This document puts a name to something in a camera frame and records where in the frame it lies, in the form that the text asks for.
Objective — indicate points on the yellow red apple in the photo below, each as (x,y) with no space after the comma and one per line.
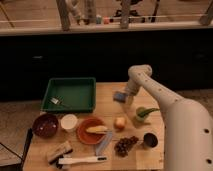
(119,122)

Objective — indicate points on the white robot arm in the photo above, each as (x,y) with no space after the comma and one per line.
(188,137)

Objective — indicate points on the silver fork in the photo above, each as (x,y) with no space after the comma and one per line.
(58,102)

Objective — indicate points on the white cup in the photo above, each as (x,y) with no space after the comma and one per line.
(69,122)

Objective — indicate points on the dark metal mug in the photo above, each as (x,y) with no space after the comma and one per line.
(149,141)

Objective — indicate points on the dark red bowl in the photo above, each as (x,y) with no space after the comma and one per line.
(45,126)

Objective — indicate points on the green plastic tray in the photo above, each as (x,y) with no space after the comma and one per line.
(79,94)

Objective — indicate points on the yellow corn cob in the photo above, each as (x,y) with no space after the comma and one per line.
(100,129)

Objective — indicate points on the green cup with leaf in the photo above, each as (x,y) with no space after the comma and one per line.
(142,113)

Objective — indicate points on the dark grapes bunch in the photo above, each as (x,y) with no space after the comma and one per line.
(124,145)

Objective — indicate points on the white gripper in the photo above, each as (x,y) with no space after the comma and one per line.
(131,89)

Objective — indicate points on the wooden folding table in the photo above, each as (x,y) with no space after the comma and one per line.
(107,109)

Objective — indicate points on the blue sponge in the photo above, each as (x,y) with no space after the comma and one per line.
(119,96)

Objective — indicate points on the orange plate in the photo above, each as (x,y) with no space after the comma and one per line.
(90,138)

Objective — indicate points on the white toothbrush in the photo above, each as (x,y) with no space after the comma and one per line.
(92,159)

